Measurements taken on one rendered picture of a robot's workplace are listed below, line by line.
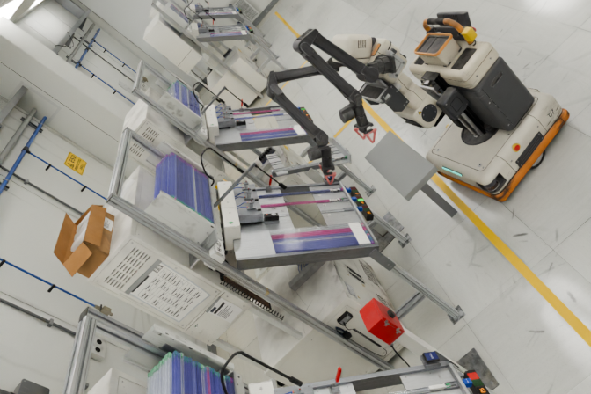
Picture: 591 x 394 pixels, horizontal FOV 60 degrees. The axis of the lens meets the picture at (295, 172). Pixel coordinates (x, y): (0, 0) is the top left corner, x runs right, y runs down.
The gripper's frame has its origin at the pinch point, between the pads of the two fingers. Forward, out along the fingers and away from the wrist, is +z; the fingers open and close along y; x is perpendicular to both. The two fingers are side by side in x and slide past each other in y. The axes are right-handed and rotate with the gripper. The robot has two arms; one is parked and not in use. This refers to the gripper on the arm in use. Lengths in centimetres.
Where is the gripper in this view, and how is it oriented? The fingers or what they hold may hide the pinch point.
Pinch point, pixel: (328, 178)
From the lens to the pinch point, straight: 291.5
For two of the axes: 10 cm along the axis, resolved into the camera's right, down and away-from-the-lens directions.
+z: 1.0, 8.8, 4.6
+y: 1.9, 4.3, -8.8
